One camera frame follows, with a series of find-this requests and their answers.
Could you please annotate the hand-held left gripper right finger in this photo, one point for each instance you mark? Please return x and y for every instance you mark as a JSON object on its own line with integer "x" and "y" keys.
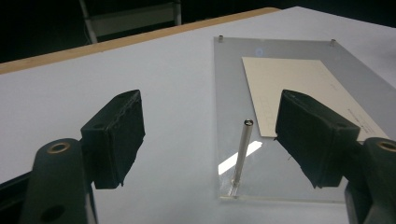
{"x": 314, "y": 137}

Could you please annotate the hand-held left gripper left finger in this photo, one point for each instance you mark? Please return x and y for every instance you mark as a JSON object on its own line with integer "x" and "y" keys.
{"x": 118, "y": 140}

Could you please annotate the clear acrylic frame plate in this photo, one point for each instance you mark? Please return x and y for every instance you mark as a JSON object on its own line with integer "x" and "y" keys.
{"x": 280, "y": 177}

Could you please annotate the photo card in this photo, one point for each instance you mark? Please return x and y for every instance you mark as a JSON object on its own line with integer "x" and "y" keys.
{"x": 286, "y": 81}

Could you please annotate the white board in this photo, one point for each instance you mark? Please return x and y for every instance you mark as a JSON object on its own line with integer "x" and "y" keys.
{"x": 155, "y": 77}

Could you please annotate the white metal stand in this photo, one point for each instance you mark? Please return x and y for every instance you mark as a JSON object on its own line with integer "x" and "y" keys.
{"x": 134, "y": 19}

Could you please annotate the long metal post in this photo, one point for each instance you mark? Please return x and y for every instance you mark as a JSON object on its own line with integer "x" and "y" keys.
{"x": 243, "y": 149}

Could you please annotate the short metal post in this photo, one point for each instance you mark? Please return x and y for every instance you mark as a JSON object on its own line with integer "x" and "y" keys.
{"x": 332, "y": 42}
{"x": 220, "y": 39}

